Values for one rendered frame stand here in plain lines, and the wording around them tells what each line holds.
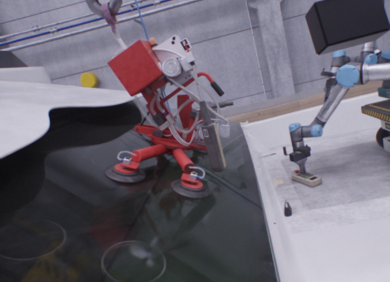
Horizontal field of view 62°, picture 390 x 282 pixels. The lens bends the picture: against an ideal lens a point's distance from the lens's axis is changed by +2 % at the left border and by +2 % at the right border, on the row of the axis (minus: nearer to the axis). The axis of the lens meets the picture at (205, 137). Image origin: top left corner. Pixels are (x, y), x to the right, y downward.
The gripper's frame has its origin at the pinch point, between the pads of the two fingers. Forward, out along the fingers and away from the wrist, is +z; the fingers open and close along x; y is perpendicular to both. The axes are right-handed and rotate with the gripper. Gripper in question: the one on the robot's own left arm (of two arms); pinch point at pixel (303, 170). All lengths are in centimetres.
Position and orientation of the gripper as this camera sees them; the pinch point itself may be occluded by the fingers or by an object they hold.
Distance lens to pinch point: 218.7
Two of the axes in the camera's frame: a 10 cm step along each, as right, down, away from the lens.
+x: -8.9, 3.0, -3.4
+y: -3.9, -1.2, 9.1
